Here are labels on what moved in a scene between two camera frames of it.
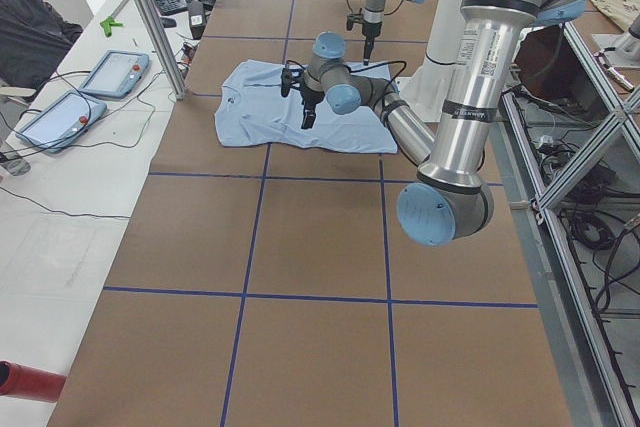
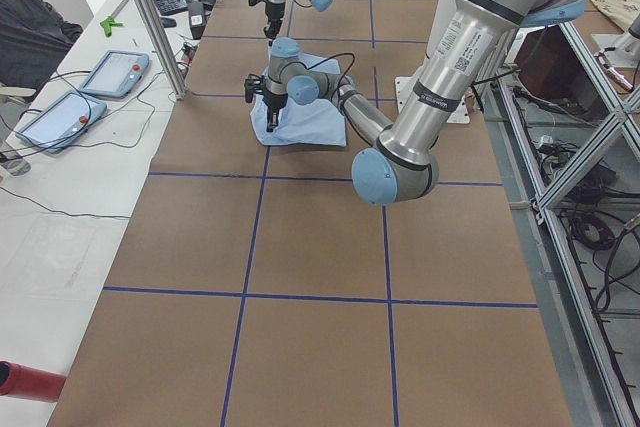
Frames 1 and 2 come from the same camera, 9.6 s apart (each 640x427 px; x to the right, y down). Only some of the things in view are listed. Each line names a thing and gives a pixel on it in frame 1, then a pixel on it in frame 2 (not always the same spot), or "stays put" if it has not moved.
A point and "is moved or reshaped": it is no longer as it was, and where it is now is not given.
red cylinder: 17,380 stays put
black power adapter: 196,16 stays put
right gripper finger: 367,49 to 267,29
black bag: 35,38 stays put
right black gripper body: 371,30 to 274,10
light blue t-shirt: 251,105 is moved or reshaped
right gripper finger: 370,48 to 275,29
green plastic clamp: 107,25 stays put
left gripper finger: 304,126 to 269,124
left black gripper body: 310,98 to 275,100
